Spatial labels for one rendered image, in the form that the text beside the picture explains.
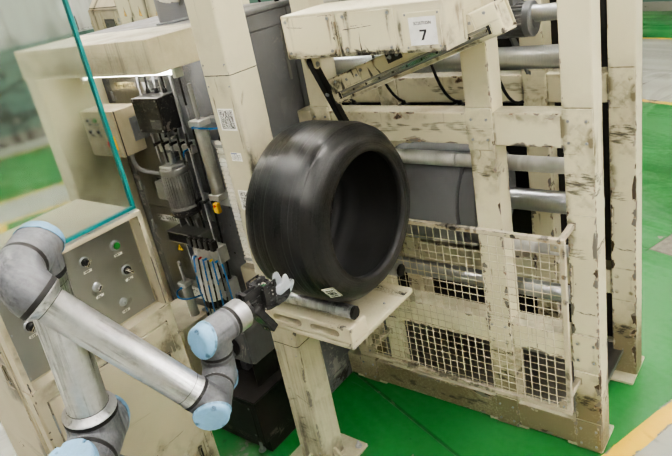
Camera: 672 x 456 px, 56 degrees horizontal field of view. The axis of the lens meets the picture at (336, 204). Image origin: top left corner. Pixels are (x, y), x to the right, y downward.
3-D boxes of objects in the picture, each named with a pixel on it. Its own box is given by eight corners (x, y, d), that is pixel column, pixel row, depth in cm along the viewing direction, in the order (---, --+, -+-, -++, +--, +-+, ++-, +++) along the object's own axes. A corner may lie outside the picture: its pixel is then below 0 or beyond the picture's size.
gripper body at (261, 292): (277, 277, 181) (248, 298, 172) (283, 303, 184) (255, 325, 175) (258, 272, 185) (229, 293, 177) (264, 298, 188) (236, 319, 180)
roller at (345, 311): (281, 291, 224) (275, 301, 222) (275, 283, 221) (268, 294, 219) (362, 310, 203) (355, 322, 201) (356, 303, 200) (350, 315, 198)
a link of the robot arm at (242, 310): (246, 337, 172) (221, 329, 178) (258, 328, 175) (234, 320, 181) (238, 309, 169) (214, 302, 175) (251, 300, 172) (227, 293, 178)
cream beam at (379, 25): (287, 61, 216) (278, 17, 211) (331, 44, 234) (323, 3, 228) (446, 52, 179) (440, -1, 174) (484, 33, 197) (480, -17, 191)
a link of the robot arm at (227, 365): (202, 404, 170) (194, 368, 165) (207, 374, 180) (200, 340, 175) (237, 400, 170) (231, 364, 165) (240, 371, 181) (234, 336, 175)
